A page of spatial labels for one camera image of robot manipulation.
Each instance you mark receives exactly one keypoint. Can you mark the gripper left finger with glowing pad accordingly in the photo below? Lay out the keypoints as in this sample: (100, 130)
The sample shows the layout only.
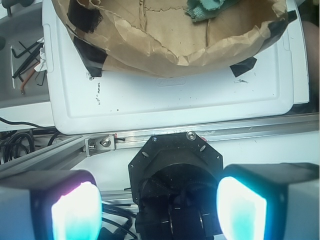
(49, 205)

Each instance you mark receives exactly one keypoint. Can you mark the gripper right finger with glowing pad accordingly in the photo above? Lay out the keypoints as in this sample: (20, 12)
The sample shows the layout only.
(275, 201)

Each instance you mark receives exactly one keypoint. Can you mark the blue-green cloth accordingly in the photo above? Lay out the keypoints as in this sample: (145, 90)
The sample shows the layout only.
(200, 10)

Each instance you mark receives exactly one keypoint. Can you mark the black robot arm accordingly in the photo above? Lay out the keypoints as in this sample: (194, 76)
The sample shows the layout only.
(182, 191)

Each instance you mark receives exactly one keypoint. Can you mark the orange bent hex key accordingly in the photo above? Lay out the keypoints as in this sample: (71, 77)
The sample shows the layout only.
(26, 80)

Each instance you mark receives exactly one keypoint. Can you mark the crumpled white paper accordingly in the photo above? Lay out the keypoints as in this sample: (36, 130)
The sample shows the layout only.
(42, 66)

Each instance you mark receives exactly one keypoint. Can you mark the black hex keys set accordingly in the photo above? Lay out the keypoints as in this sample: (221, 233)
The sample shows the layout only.
(24, 59)

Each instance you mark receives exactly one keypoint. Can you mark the brown paper bag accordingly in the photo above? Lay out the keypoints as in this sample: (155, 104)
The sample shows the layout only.
(157, 38)

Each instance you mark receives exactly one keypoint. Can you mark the aluminium extrusion frame rail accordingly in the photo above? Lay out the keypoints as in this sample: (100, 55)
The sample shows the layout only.
(71, 150)

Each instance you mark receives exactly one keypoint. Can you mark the metal corner bracket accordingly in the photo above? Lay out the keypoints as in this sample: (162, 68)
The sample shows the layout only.
(98, 144)

